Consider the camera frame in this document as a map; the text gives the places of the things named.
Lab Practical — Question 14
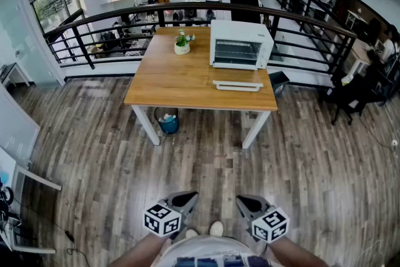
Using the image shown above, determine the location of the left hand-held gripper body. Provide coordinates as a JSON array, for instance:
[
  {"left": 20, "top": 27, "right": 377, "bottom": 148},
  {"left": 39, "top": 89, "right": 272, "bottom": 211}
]
[{"left": 143, "top": 198, "right": 189, "bottom": 241}]

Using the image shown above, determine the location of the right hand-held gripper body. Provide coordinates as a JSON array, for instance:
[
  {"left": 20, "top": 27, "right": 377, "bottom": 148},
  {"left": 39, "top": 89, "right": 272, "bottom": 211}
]
[{"left": 246, "top": 205, "right": 291, "bottom": 244}]

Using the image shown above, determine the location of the person's right forearm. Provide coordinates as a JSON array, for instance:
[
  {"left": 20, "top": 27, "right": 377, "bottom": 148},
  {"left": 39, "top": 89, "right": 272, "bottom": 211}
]
[{"left": 268, "top": 236, "right": 331, "bottom": 267}]

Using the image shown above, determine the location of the person's left forearm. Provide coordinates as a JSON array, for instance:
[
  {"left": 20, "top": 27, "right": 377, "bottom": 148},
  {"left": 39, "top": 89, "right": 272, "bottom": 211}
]
[{"left": 109, "top": 233, "right": 173, "bottom": 267}]

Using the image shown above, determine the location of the white toaster oven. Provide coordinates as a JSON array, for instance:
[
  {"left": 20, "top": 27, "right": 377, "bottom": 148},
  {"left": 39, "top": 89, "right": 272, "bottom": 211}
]
[{"left": 209, "top": 19, "right": 275, "bottom": 92}]

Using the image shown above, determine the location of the person's cream right shoe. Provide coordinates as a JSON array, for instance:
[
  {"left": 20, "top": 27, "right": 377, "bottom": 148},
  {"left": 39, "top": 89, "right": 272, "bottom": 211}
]
[{"left": 209, "top": 221, "right": 224, "bottom": 237}]

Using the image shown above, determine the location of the person's white printed shirt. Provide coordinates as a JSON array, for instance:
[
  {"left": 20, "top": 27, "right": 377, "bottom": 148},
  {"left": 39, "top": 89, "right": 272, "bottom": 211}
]
[{"left": 151, "top": 236, "right": 282, "bottom": 267}]

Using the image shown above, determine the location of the white table leg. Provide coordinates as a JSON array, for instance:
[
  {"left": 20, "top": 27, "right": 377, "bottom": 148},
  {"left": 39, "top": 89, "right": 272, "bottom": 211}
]
[
  {"left": 242, "top": 109, "right": 271, "bottom": 150},
  {"left": 131, "top": 105, "right": 161, "bottom": 146}
]

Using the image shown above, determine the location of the waste bin with blue bag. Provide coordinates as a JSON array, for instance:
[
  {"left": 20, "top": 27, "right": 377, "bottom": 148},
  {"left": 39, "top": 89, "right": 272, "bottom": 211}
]
[{"left": 154, "top": 107, "right": 180, "bottom": 135}]

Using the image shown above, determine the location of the dark grey storage bin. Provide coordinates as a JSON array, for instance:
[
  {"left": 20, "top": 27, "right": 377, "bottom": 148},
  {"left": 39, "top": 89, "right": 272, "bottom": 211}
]
[{"left": 269, "top": 71, "right": 291, "bottom": 98}]

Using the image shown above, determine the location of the black office chair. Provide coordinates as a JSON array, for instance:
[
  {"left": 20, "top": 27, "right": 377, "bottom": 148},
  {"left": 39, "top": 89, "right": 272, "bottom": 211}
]
[{"left": 318, "top": 70, "right": 388, "bottom": 126}]

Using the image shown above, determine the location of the white pot with green plant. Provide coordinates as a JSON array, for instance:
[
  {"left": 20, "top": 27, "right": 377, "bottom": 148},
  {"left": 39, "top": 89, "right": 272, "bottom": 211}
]
[{"left": 173, "top": 29, "right": 196, "bottom": 56}]

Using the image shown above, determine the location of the pale yellow white bundle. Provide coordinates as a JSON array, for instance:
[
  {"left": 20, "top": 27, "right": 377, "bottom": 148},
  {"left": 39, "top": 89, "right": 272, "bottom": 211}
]
[{"left": 342, "top": 73, "right": 359, "bottom": 87}]

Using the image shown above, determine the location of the brown cardboard box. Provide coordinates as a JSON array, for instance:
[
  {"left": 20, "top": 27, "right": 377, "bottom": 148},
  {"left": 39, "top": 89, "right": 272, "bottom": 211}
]
[{"left": 88, "top": 44, "right": 106, "bottom": 59}]

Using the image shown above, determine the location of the white cabinet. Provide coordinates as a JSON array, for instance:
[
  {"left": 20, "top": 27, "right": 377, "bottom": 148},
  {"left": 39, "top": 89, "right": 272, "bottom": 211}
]
[{"left": 0, "top": 84, "right": 41, "bottom": 163}]

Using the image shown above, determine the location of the black metal railing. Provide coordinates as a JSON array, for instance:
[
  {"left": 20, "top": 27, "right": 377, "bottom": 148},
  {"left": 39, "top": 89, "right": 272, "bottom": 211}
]
[{"left": 43, "top": 0, "right": 359, "bottom": 76}]

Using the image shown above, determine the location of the large glass window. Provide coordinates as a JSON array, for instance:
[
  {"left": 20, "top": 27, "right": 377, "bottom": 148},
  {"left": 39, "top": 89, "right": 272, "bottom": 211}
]
[{"left": 31, "top": 0, "right": 85, "bottom": 35}]

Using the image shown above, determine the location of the frosted glass door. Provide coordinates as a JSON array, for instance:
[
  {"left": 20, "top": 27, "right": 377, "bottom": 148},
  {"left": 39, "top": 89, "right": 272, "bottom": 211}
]
[{"left": 0, "top": 0, "right": 65, "bottom": 87}]

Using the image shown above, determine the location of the black floor cable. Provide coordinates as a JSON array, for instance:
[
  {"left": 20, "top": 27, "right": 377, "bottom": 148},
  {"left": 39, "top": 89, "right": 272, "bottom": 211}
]
[{"left": 64, "top": 229, "right": 91, "bottom": 267}]

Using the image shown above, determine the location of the white desk frame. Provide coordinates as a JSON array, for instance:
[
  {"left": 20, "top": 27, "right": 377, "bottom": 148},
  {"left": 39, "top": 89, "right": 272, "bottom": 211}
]
[{"left": 9, "top": 164, "right": 63, "bottom": 256}]

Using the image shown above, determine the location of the wooden desk with white frame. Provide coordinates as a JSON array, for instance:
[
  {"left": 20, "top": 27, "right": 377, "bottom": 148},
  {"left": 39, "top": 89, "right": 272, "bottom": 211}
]
[{"left": 346, "top": 39, "right": 376, "bottom": 78}]

